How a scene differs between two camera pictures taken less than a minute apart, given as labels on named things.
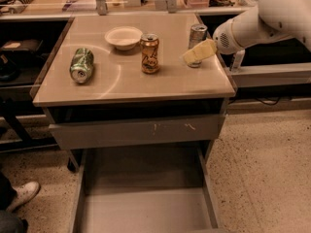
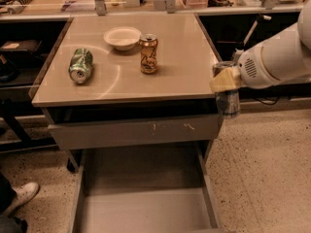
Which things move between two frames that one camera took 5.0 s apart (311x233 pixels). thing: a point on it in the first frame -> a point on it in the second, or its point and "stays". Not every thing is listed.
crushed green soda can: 82,66 stays
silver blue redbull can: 197,34 -> 227,102
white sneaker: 25,191 stays
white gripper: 224,38 -> 254,69
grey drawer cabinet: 122,82 stays
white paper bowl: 123,38 stays
